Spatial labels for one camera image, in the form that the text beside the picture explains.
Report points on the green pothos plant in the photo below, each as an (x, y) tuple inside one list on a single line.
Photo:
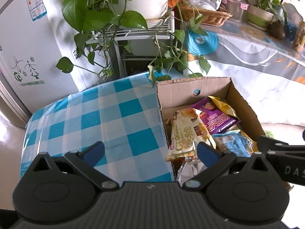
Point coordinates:
[(78, 12)]

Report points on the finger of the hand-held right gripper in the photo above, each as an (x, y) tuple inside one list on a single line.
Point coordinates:
[(274, 145)]

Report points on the silver foil snack packet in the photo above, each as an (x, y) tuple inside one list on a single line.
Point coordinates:
[(190, 171)]

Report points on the blue white checked tablecloth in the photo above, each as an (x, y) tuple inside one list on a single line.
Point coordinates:
[(95, 114)]

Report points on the yellow printed carton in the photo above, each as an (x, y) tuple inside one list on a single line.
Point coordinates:
[(300, 35)]

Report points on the light blue snack packet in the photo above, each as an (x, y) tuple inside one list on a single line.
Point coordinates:
[(233, 143)]

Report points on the blue jar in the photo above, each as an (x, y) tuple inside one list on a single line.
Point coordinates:
[(292, 31)]

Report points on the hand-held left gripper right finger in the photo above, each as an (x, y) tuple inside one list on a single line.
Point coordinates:
[(207, 155)]

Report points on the small green houseplant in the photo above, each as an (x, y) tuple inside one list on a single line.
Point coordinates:
[(264, 0)]

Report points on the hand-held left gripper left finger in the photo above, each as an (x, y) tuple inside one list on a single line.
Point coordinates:
[(94, 152)]

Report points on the grey white patterned tablecloth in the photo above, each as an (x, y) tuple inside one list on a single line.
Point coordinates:
[(250, 76)]

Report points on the brown clay teapot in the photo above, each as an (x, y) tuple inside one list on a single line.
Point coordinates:
[(277, 29)]

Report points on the white chest freezer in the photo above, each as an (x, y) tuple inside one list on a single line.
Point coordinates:
[(47, 52)]

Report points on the gold croissant packet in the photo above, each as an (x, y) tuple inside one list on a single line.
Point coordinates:
[(188, 133)]

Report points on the white metal plant stand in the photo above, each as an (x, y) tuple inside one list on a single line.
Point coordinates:
[(143, 32)]

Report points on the glass container with pink lid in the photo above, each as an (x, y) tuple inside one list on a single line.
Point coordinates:
[(234, 10)]

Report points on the cardboard box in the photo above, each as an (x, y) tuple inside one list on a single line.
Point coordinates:
[(176, 93)]

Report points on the yellow snack packet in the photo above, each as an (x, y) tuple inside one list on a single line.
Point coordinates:
[(252, 144), (224, 106)]

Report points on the green white plant pot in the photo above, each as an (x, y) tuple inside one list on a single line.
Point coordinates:
[(259, 16)]

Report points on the purple snack packet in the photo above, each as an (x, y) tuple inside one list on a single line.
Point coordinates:
[(219, 124)]

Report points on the silver foil bag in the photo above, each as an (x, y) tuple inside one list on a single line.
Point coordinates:
[(212, 3)]

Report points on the wicker basket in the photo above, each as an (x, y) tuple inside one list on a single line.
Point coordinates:
[(207, 16)]

